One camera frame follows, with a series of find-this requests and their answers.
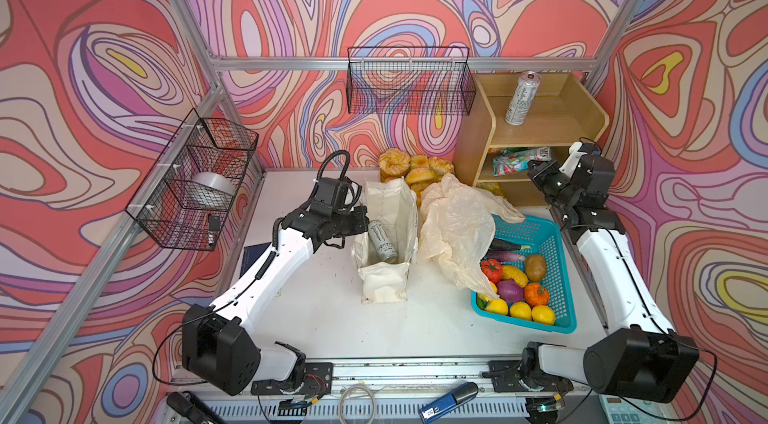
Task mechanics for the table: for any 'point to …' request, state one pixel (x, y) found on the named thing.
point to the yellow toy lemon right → (521, 310)
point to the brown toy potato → (535, 267)
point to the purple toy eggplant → (503, 256)
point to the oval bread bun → (420, 176)
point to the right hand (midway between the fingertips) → (526, 166)
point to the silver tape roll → (217, 180)
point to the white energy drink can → (382, 242)
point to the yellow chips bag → (493, 187)
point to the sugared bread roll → (393, 163)
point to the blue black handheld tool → (433, 410)
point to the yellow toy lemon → (498, 306)
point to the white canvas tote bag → (393, 202)
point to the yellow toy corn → (511, 272)
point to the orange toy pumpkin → (533, 296)
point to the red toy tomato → (492, 269)
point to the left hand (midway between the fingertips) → (373, 218)
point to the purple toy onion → (510, 290)
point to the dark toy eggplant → (505, 245)
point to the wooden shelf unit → (565, 111)
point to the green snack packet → (515, 159)
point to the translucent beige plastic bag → (456, 225)
